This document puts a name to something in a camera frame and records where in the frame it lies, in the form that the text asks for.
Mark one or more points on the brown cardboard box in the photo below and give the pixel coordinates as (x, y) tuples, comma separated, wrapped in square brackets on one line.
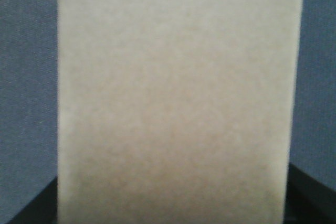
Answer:
[(175, 111)]

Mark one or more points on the black conveyor belt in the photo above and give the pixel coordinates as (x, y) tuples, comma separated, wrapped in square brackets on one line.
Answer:
[(29, 115)]

